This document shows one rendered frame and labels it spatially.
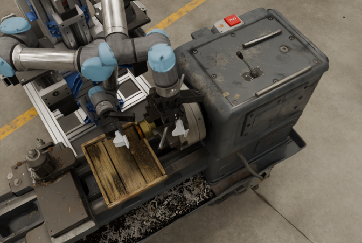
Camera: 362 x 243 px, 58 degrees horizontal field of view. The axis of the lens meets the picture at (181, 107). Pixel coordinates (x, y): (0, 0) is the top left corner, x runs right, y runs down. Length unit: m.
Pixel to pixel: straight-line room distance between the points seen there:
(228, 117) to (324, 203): 1.48
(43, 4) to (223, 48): 0.89
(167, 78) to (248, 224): 1.68
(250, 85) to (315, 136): 1.53
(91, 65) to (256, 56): 0.70
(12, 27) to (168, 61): 0.86
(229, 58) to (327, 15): 2.45
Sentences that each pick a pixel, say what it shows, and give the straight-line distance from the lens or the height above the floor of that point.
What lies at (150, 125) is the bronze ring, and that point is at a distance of 1.45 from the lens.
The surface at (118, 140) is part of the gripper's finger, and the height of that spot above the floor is 1.10.
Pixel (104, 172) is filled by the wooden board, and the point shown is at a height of 0.89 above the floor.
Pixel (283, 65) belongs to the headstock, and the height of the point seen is 1.25.
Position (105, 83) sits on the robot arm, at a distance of 1.66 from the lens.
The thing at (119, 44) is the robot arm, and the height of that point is 1.64.
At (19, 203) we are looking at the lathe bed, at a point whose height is 0.87.
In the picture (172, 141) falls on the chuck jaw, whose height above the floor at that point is 1.10.
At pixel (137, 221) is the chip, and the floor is 0.59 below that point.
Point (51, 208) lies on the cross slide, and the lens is 1.55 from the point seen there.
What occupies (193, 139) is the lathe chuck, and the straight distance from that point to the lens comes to 1.42.
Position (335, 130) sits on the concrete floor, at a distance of 2.94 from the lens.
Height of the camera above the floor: 2.35
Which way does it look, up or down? 57 degrees down
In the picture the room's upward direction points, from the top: 2 degrees counter-clockwise
